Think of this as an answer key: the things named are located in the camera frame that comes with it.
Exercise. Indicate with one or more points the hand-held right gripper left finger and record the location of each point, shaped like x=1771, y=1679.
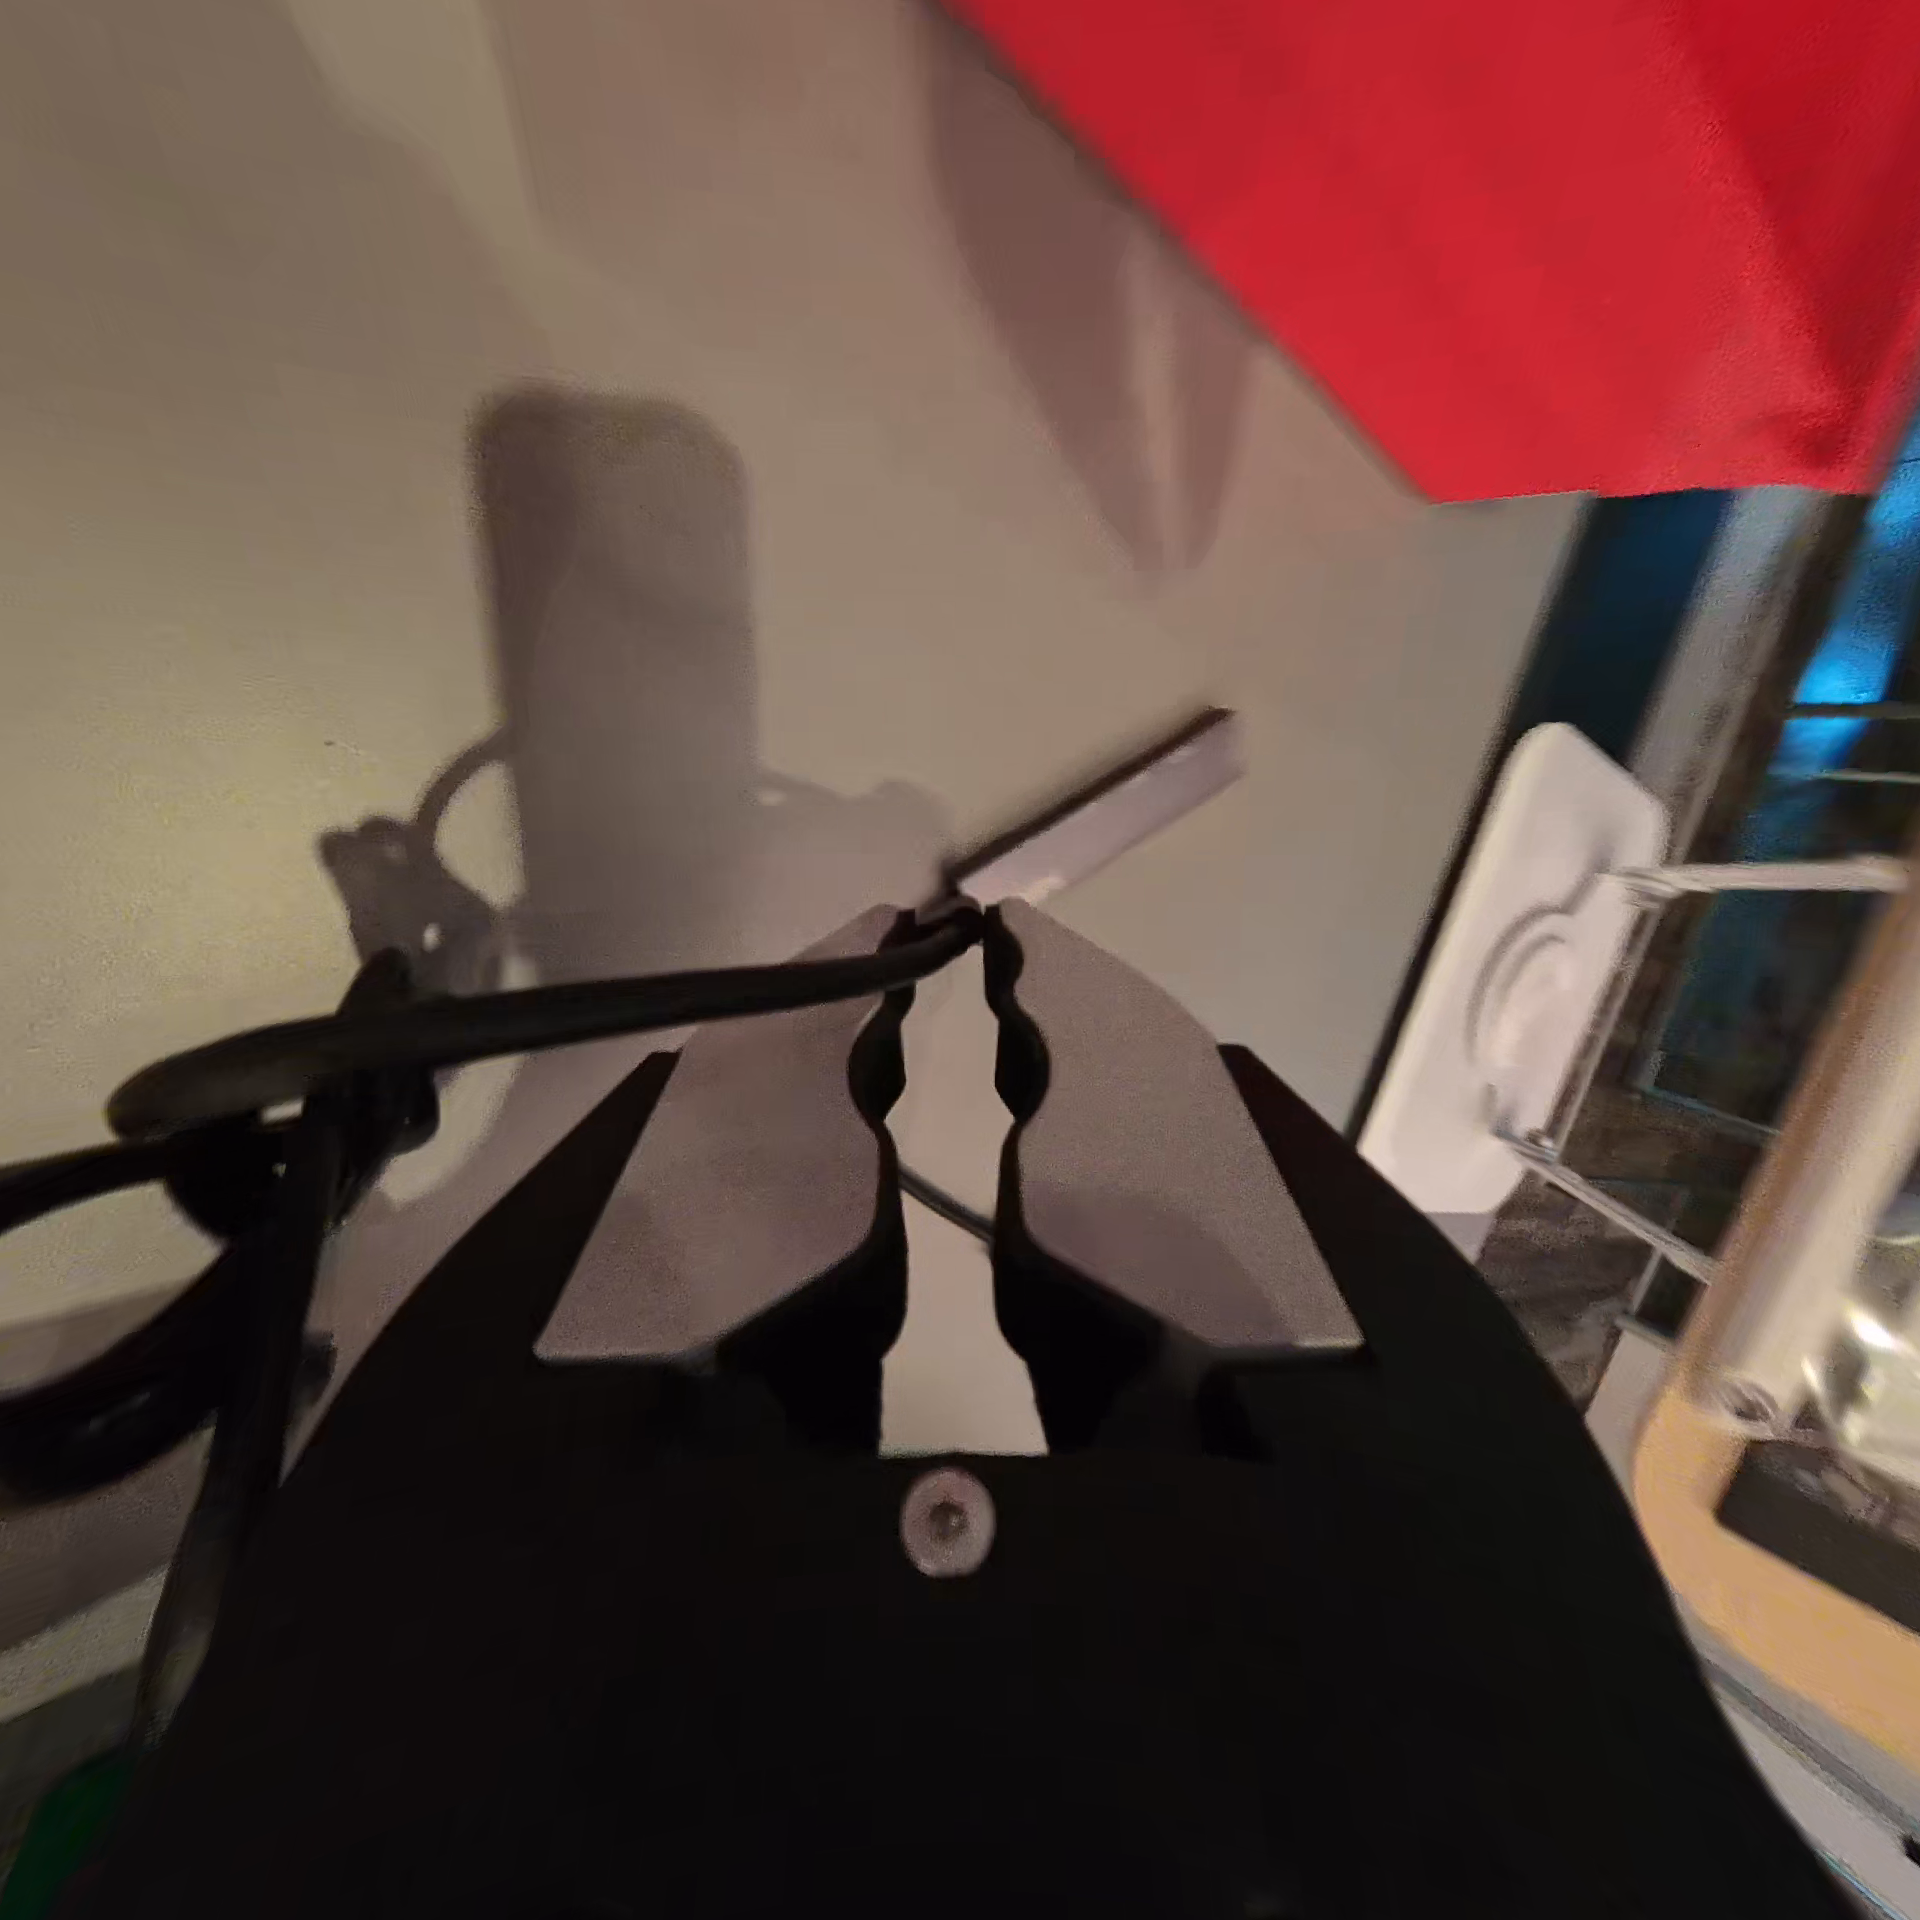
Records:
x=735, y=1140

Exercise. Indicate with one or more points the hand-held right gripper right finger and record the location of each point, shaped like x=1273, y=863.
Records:
x=1155, y=1156

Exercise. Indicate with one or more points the red cloth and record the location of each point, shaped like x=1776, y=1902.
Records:
x=1501, y=224

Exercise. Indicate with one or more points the thin grey slab device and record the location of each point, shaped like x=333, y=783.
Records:
x=1109, y=796

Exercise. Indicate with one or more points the white adhesive hook plate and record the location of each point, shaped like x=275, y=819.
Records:
x=1515, y=900

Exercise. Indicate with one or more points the tan frame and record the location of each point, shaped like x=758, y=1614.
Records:
x=1771, y=1636

